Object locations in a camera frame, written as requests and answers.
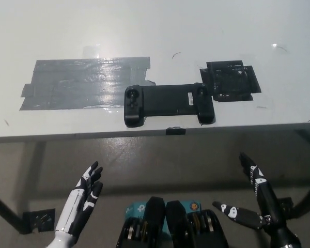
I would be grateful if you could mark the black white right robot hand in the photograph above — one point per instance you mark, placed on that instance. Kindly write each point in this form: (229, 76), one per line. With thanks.
(267, 201)

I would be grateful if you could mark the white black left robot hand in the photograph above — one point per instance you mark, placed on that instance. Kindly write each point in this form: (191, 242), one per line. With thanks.
(78, 204)

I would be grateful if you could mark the black mobile game controller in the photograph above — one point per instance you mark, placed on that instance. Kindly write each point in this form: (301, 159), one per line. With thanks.
(166, 100)

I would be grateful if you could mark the black robot body blocks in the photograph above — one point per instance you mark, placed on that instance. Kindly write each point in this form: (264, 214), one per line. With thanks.
(175, 227)

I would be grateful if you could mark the black metal table leg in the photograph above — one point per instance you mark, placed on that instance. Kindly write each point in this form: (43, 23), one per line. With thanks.
(3, 210)
(308, 197)

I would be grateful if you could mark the square black tape patch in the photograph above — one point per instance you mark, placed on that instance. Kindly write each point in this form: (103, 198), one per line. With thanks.
(230, 81)

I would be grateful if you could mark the large grey duct tape patch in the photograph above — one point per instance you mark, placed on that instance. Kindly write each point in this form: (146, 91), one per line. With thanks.
(76, 85)

